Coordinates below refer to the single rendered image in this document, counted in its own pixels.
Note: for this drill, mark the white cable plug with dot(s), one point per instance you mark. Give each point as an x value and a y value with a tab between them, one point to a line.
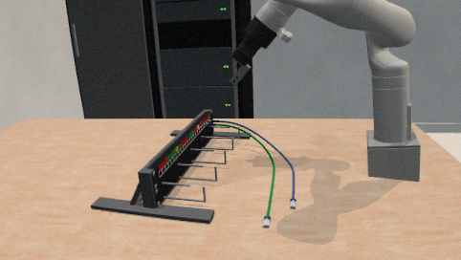
267	220
293	204

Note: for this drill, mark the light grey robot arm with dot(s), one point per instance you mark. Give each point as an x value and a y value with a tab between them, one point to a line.
387	26

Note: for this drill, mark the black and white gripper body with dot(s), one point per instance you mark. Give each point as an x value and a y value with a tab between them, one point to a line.
265	26

